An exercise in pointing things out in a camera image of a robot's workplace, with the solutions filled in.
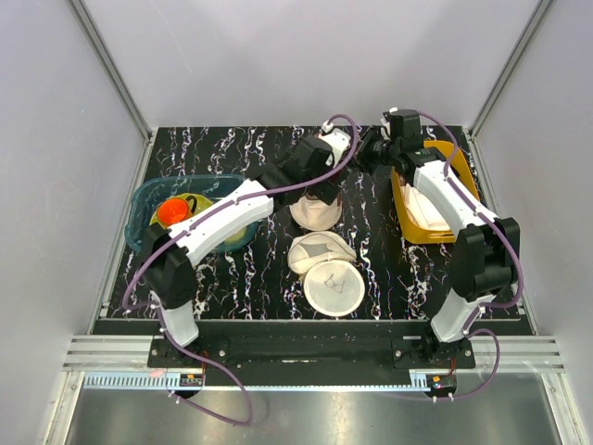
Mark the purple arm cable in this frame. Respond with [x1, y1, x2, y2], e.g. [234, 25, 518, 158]
[384, 108, 524, 402]
[122, 113, 359, 426]

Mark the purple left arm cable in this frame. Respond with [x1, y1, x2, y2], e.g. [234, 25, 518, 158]
[122, 113, 359, 426]

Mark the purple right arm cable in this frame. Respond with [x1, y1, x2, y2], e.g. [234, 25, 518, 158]
[384, 108, 524, 402]

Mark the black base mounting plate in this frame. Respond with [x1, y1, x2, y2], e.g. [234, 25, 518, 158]
[146, 319, 477, 387]

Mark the yellow-green plate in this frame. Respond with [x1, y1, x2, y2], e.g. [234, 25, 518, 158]
[150, 193, 213, 228]

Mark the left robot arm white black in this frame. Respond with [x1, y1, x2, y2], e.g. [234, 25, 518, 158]
[140, 130, 350, 367]

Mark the aluminium front rail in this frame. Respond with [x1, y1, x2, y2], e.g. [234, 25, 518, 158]
[63, 335, 564, 392]

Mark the orange translucent cup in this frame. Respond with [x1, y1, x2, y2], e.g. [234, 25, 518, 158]
[157, 197, 191, 226]

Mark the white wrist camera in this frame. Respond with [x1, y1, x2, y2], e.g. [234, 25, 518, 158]
[318, 121, 350, 167]
[380, 107, 398, 139]

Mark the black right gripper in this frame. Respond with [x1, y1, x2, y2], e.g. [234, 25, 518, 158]
[334, 126, 399, 177]

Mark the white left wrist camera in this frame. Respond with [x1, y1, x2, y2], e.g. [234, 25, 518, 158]
[318, 121, 350, 167]

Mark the aluminium frame post left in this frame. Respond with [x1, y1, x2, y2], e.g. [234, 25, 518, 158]
[69, 0, 157, 143]

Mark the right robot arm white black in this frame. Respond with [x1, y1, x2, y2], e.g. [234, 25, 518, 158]
[358, 108, 524, 368]

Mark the teal transparent plastic container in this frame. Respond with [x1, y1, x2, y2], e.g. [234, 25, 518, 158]
[124, 174, 246, 253]

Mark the white mesh laundry bag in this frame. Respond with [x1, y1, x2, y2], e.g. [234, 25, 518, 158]
[287, 231, 366, 318]

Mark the aluminium frame post right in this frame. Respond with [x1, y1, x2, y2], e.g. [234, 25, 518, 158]
[467, 0, 557, 140]

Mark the yellow plastic bin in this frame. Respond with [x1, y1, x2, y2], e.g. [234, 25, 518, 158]
[391, 140, 480, 245]

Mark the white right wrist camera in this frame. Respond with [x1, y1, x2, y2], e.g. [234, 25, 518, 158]
[380, 107, 398, 139]

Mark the cream laundry bag brown trim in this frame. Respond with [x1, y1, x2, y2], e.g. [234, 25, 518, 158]
[289, 195, 342, 232]

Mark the white cloth in bin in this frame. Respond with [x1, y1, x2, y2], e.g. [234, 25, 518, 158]
[400, 184, 449, 231]

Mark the aluminium frame post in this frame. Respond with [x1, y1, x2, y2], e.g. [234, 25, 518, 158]
[69, 0, 157, 143]
[467, 0, 557, 140]

